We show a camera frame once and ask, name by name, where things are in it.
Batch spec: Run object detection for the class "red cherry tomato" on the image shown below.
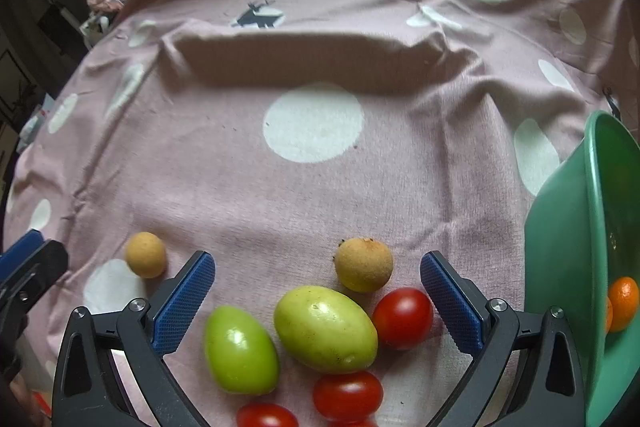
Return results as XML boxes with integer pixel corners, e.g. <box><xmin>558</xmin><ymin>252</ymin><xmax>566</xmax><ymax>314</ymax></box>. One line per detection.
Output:
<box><xmin>236</xmin><ymin>402</ymin><xmax>299</xmax><ymax>427</ymax></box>
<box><xmin>313</xmin><ymin>370</ymin><xmax>384</xmax><ymax>423</ymax></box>
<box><xmin>372</xmin><ymin>287</ymin><xmax>435</xmax><ymax>350</ymax></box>

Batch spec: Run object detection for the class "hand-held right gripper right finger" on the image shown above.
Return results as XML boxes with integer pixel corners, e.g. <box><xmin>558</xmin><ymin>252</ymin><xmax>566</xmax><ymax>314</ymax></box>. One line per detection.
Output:
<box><xmin>421</xmin><ymin>251</ymin><xmax>586</xmax><ymax>427</ymax></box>

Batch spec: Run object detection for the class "large yellow-green jujube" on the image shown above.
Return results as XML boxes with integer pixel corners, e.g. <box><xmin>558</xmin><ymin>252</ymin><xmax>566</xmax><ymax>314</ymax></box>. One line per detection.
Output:
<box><xmin>273</xmin><ymin>285</ymin><xmax>379</xmax><ymax>374</ymax></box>

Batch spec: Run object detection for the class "pink polka dot blanket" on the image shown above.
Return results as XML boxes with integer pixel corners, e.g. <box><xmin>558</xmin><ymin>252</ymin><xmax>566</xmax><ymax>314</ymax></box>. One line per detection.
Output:
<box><xmin>0</xmin><ymin>0</ymin><xmax>631</xmax><ymax>427</ymax></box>

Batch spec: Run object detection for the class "small green jujube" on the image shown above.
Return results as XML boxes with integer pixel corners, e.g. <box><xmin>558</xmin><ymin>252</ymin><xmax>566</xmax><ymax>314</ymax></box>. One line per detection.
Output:
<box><xmin>203</xmin><ymin>305</ymin><xmax>280</xmax><ymax>395</ymax></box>

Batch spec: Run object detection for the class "small tan longan with stem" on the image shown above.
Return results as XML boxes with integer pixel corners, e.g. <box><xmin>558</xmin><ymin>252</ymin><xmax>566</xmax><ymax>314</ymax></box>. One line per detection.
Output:
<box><xmin>334</xmin><ymin>238</ymin><xmax>394</xmax><ymax>294</ymax></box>

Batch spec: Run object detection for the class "green plastic bowl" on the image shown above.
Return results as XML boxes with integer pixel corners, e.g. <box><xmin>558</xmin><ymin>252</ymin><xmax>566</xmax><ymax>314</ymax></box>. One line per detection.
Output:
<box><xmin>524</xmin><ymin>109</ymin><xmax>640</xmax><ymax>427</ymax></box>

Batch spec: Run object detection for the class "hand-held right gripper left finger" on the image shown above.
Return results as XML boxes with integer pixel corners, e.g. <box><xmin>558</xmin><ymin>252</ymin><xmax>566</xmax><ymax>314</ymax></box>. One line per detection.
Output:
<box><xmin>52</xmin><ymin>251</ymin><xmax>216</xmax><ymax>427</ymax></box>

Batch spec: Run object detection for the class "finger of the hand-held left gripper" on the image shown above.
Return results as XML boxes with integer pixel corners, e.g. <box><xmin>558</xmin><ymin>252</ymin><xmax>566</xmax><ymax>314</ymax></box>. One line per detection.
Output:
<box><xmin>0</xmin><ymin>229</ymin><xmax>45</xmax><ymax>270</ymax></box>
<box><xmin>0</xmin><ymin>239</ymin><xmax>69</xmax><ymax>373</ymax></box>

